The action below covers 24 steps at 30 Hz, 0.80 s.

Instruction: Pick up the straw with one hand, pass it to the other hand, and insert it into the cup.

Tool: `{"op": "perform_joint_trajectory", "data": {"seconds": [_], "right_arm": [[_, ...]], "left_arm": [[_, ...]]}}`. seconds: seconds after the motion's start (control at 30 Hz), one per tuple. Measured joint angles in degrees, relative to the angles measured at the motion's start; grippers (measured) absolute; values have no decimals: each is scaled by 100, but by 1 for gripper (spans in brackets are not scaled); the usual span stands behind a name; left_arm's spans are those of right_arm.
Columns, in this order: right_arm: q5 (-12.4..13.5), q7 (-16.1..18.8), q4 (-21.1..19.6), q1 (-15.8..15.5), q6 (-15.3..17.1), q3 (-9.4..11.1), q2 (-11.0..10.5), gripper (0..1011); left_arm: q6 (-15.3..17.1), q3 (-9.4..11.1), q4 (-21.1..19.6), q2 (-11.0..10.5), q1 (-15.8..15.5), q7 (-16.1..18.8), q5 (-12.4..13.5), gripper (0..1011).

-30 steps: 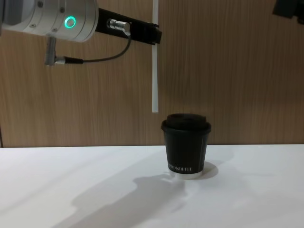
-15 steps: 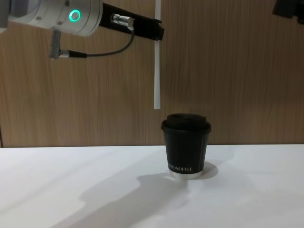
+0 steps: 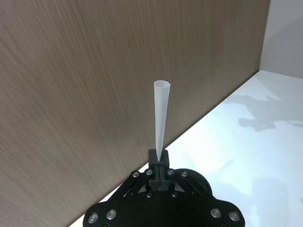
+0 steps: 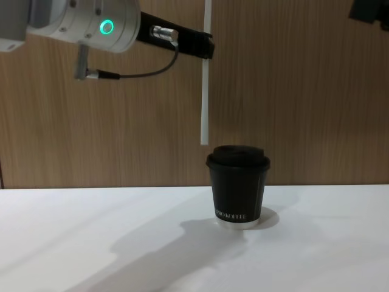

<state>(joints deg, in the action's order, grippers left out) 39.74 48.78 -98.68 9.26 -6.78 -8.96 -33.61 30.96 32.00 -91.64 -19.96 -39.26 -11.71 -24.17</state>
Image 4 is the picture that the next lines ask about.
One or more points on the black paper cup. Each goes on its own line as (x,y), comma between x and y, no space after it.
(237,194)

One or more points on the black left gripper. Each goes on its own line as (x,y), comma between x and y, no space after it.
(164,42)

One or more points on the white straw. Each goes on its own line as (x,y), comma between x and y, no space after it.
(204,106)

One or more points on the black plastic cup lid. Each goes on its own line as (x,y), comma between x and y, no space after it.
(238,156)

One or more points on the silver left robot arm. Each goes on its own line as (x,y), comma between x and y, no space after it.
(91,18)

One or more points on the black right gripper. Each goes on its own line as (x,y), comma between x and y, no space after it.
(363,9)

